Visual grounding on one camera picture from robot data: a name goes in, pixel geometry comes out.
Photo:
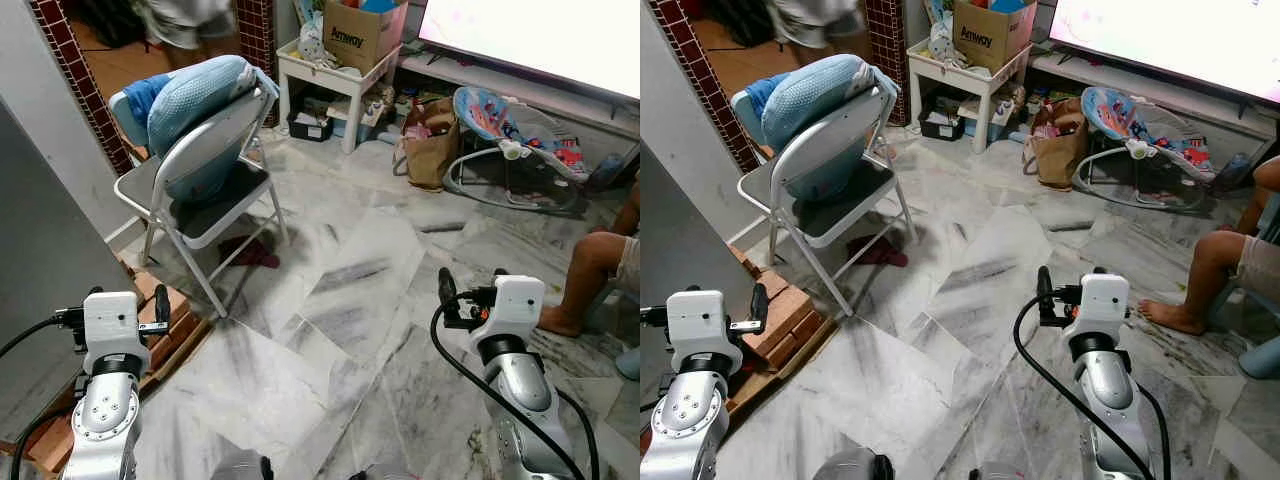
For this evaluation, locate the grey folding chair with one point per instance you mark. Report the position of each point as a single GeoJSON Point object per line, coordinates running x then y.
{"type": "Point", "coordinates": [215, 215]}
{"type": "Point", "coordinates": [838, 215]}

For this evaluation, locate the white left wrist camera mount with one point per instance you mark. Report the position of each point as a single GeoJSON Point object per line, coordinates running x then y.
{"type": "Point", "coordinates": [110, 325]}
{"type": "Point", "coordinates": [695, 325]}

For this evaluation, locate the standing person in shorts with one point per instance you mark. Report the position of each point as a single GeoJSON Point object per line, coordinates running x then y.
{"type": "Point", "coordinates": [820, 20]}
{"type": "Point", "coordinates": [185, 20]}

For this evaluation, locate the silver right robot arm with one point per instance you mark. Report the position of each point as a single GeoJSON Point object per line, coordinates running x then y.
{"type": "Point", "coordinates": [1105, 385]}
{"type": "Point", "coordinates": [520, 385]}

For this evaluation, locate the blue cloth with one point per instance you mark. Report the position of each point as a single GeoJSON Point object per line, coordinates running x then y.
{"type": "Point", "coordinates": [145, 95]}
{"type": "Point", "coordinates": [762, 95]}

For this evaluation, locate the small white table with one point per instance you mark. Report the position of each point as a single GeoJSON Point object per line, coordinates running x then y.
{"type": "Point", "coordinates": [340, 75]}
{"type": "Point", "coordinates": [965, 75]}

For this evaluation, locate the light blue plastic stool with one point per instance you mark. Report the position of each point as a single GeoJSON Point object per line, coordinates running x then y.
{"type": "Point", "coordinates": [1262, 358]}
{"type": "Point", "coordinates": [630, 363]}

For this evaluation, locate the brown paper bag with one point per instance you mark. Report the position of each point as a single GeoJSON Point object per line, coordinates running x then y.
{"type": "Point", "coordinates": [432, 150]}
{"type": "Point", "coordinates": [1060, 150]}

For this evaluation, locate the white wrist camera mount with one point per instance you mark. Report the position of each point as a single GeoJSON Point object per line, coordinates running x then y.
{"type": "Point", "coordinates": [110, 325]}
{"type": "Point", "coordinates": [695, 325]}
{"type": "Point", "coordinates": [1098, 300]}
{"type": "Point", "coordinates": [512, 300]}

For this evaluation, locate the white patterned bag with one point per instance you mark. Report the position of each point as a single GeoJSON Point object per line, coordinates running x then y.
{"type": "Point", "coordinates": [940, 40]}
{"type": "Point", "coordinates": [312, 40]}

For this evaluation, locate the brown Amway cardboard box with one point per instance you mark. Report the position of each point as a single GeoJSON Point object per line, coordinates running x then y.
{"type": "Point", "coordinates": [990, 35]}
{"type": "Point", "coordinates": [360, 35]}

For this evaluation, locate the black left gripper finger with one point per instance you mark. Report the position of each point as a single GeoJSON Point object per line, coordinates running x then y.
{"type": "Point", "coordinates": [760, 303]}
{"type": "Point", "coordinates": [162, 302]}

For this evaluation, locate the colourful baby bouncer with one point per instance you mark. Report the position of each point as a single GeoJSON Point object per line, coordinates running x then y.
{"type": "Point", "coordinates": [500, 125]}
{"type": "Point", "coordinates": [1130, 125]}

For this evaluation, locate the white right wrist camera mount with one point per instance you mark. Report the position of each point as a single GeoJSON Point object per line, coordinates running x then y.
{"type": "Point", "coordinates": [1098, 300]}
{"type": "Point", "coordinates": [512, 300]}

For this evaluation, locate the light blue pillow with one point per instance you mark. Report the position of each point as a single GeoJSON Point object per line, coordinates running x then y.
{"type": "Point", "coordinates": [815, 100]}
{"type": "Point", "coordinates": [200, 100]}

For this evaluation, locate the flat screen television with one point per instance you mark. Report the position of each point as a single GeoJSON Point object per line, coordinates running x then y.
{"type": "Point", "coordinates": [1170, 35]}
{"type": "Point", "coordinates": [540, 35]}

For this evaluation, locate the black storage basket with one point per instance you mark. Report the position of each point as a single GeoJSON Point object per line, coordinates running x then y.
{"type": "Point", "coordinates": [940, 125]}
{"type": "Point", "coordinates": [310, 125]}

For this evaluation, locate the dark red cloth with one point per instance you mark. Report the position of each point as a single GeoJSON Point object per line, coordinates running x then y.
{"type": "Point", "coordinates": [250, 252]}
{"type": "Point", "coordinates": [878, 250]}

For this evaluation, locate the grey robot left leg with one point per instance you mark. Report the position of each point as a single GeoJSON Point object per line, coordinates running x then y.
{"type": "Point", "coordinates": [855, 466]}

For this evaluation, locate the grey television bench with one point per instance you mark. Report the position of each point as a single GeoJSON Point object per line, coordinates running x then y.
{"type": "Point", "coordinates": [520, 90]}
{"type": "Point", "coordinates": [1150, 90]}

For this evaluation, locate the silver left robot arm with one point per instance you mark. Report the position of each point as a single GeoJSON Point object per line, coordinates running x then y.
{"type": "Point", "coordinates": [103, 420]}
{"type": "Point", "coordinates": [690, 430]}

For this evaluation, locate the seated person's bare leg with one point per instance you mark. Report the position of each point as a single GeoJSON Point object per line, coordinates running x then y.
{"type": "Point", "coordinates": [1200, 270]}
{"type": "Point", "coordinates": [585, 270]}

